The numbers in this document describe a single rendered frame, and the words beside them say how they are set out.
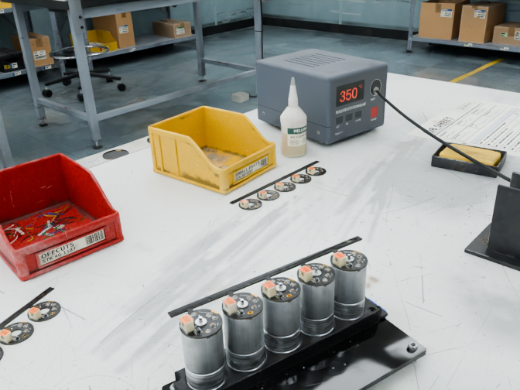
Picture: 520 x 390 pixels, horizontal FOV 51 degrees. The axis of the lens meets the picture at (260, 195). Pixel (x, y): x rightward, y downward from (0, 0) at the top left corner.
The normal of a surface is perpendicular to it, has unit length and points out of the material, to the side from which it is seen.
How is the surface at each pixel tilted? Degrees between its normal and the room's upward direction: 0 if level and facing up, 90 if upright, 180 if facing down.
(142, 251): 0
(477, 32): 86
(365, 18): 90
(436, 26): 89
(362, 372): 0
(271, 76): 90
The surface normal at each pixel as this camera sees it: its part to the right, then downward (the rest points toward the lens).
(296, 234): -0.04, -0.90
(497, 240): -0.67, 0.35
